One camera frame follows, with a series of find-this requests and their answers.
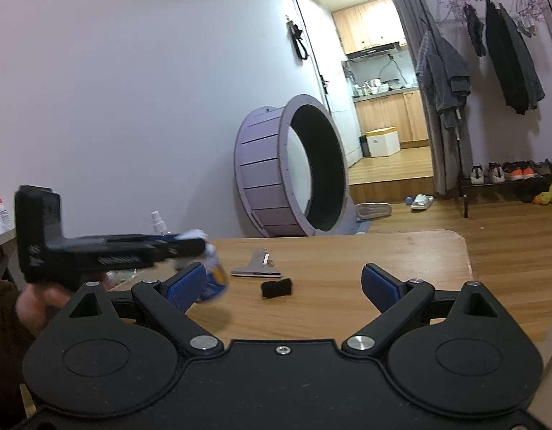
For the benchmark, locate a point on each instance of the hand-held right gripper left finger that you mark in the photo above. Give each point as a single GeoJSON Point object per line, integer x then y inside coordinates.
{"type": "Point", "coordinates": [184, 284]}

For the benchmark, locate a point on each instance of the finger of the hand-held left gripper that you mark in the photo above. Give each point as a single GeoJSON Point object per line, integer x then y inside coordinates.
{"type": "Point", "coordinates": [186, 247]}

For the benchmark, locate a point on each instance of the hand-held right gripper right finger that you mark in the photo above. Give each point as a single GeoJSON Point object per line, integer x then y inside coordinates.
{"type": "Point", "coordinates": [381, 284]}

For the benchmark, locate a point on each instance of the purple snack packet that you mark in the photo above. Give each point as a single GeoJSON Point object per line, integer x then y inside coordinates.
{"type": "Point", "coordinates": [215, 277]}

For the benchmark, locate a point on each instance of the clear spray bottle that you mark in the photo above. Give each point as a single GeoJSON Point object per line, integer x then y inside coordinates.
{"type": "Point", "coordinates": [157, 224]}

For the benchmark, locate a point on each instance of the black fabric roll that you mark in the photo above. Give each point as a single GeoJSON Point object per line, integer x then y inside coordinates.
{"type": "Point", "coordinates": [276, 287]}

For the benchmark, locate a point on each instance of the wooden desktop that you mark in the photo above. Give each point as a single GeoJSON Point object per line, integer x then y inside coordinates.
{"type": "Point", "coordinates": [329, 260]}

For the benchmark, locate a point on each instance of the person's left hand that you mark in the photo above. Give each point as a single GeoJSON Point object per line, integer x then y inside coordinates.
{"type": "Point", "coordinates": [38, 309]}

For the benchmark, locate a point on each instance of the grey slipper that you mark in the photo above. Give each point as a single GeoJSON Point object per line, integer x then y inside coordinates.
{"type": "Point", "coordinates": [374, 211]}

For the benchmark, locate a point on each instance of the metal bag clip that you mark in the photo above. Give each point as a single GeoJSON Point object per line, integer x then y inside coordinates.
{"type": "Point", "coordinates": [258, 266]}

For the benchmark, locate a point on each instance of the white slipper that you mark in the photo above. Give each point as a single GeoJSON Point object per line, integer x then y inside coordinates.
{"type": "Point", "coordinates": [422, 201]}

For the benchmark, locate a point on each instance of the purple cat exercise wheel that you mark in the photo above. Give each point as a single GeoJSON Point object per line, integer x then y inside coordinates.
{"type": "Point", "coordinates": [262, 165]}

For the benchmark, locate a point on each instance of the black clothes rack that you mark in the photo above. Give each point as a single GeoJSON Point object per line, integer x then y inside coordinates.
{"type": "Point", "coordinates": [463, 197]}

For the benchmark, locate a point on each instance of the small trash bin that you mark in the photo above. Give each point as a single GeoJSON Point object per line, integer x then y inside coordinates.
{"type": "Point", "coordinates": [363, 145]}

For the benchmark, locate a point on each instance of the white foam box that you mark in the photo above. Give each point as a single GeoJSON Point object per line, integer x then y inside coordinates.
{"type": "Point", "coordinates": [383, 143]}

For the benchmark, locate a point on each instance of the wooden kitchen base cabinet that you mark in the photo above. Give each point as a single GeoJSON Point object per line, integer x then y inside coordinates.
{"type": "Point", "coordinates": [392, 112]}

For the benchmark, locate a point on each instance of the row of shoes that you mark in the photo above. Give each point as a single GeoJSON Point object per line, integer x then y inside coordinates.
{"type": "Point", "coordinates": [513, 171]}

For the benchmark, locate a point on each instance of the yellow duck toy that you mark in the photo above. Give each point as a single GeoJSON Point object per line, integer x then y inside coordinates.
{"type": "Point", "coordinates": [549, 195]}

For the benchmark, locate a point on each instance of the dishes on kitchen counter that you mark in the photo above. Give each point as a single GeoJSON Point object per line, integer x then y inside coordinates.
{"type": "Point", "coordinates": [383, 86]}

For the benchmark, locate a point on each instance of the white door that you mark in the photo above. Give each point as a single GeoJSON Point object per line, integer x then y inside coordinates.
{"type": "Point", "coordinates": [334, 80]}

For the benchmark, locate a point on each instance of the grey hanging shirt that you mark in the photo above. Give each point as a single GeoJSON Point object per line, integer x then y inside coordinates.
{"type": "Point", "coordinates": [446, 80]}

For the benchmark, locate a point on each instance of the range hood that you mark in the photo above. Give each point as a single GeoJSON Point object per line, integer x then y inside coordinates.
{"type": "Point", "coordinates": [374, 51]}

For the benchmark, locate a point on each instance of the black hanging bag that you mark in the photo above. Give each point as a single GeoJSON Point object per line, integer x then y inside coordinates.
{"type": "Point", "coordinates": [298, 40]}

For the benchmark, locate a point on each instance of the black hanging clothing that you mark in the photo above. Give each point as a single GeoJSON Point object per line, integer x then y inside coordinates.
{"type": "Point", "coordinates": [511, 62]}

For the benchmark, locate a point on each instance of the small dark hanging garment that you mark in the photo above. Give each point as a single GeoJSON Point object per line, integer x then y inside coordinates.
{"type": "Point", "coordinates": [475, 31]}

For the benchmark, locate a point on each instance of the purple clothes hangers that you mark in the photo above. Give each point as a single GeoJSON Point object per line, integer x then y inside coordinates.
{"type": "Point", "coordinates": [450, 4]}

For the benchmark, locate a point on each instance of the wooden kitchen wall cabinets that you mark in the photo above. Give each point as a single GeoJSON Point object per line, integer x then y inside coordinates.
{"type": "Point", "coordinates": [370, 24]}

